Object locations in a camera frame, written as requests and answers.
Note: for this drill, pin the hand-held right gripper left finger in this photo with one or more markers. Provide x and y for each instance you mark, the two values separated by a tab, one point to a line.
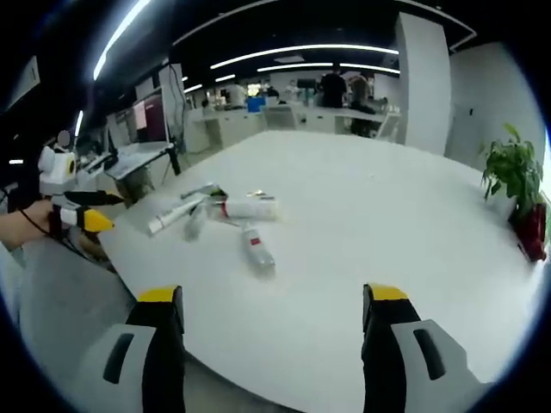
142	344

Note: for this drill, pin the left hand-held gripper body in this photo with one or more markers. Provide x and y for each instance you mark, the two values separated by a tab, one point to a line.
55	172

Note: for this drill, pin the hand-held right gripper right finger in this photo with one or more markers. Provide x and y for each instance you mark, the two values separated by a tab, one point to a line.
400	344

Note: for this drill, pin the slim white skincare tube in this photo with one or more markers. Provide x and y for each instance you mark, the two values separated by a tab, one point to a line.
174	213

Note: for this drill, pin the clear grey skincare bottle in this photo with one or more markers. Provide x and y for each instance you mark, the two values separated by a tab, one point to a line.
196	223

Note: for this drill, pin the silver skincare tube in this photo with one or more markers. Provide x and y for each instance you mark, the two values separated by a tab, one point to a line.
201	191

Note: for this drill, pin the clear skincare bottle red label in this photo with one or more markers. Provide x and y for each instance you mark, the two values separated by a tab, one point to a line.
257	249

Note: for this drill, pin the white skincare tube red band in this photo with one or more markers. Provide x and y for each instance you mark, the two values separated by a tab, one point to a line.
247	209

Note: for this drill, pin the blue storage box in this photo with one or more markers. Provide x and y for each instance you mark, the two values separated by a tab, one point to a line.
255	104

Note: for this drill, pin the person's left hand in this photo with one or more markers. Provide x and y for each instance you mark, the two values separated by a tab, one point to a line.
26	226

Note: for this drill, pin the white side desk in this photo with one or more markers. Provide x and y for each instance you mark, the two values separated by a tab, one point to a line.
138	155

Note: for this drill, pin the maroon display board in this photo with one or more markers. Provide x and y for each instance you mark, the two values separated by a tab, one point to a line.
152	118

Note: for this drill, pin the red plant pot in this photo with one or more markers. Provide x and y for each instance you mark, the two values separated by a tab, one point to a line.
533	232

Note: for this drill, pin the green potted plant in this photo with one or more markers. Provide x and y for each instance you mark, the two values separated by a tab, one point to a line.
512	168

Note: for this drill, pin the white counter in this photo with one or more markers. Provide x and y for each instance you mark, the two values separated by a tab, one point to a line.
297	116

